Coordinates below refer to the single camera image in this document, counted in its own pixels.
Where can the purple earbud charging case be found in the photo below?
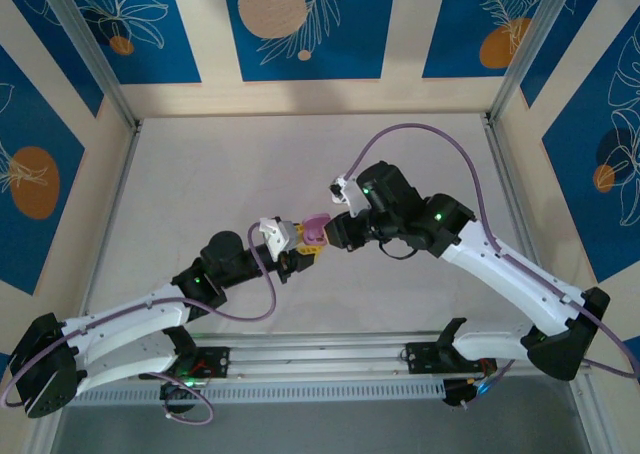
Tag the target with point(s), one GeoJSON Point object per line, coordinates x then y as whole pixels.
{"type": "Point", "coordinates": [315, 222]}

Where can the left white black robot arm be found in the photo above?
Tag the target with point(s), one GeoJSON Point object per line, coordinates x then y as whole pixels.
{"type": "Point", "coordinates": [135, 314]}

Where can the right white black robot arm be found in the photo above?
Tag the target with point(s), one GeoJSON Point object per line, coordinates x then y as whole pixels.
{"type": "Point", "coordinates": [515, 274]}

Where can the black controller box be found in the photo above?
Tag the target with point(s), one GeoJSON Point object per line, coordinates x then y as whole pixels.
{"type": "Point", "coordinates": [460, 394]}
{"type": "Point", "coordinates": [180, 394]}

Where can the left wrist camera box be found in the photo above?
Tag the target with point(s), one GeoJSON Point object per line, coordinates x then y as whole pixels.
{"type": "Point", "coordinates": [285, 231]}

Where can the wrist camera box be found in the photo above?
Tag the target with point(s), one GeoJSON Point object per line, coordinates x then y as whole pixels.
{"type": "Point", "coordinates": [350, 194]}
{"type": "Point", "coordinates": [285, 231]}

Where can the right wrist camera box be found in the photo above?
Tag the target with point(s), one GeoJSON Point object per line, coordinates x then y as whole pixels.
{"type": "Point", "coordinates": [350, 194]}

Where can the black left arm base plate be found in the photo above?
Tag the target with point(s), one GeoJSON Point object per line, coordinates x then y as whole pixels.
{"type": "Point", "coordinates": [217, 361]}

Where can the aluminium mounting rail frame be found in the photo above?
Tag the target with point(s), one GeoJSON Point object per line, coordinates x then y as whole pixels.
{"type": "Point", "coordinates": [320, 356]}

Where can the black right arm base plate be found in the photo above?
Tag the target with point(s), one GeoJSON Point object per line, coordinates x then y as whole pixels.
{"type": "Point", "coordinates": [422, 359]}

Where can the aluminium frame post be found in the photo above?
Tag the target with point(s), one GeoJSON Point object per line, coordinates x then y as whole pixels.
{"type": "Point", "coordinates": [85, 39]}
{"type": "Point", "coordinates": [537, 39]}

